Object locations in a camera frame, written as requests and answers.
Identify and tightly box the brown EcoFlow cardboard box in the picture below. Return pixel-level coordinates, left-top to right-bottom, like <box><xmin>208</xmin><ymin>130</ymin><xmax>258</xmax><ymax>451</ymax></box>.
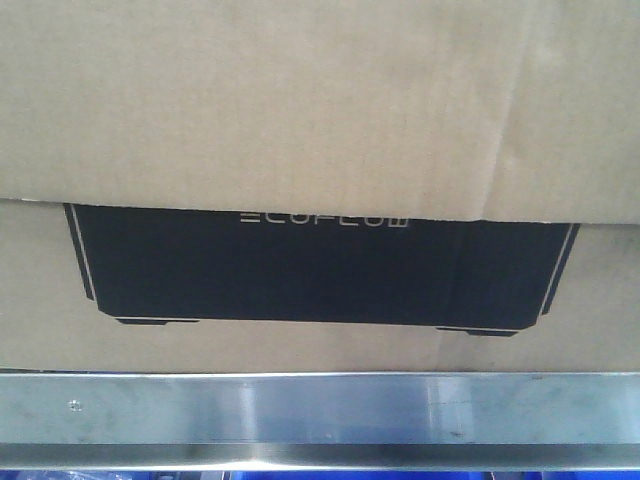
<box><xmin>1</xmin><ymin>1</ymin><xmax>639</xmax><ymax>373</ymax></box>

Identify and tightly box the metal shelf rail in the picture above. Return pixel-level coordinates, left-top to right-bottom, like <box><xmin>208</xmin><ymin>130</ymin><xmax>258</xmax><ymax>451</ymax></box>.
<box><xmin>1</xmin><ymin>372</ymin><xmax>639</xmax><ymax>471</ymax></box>

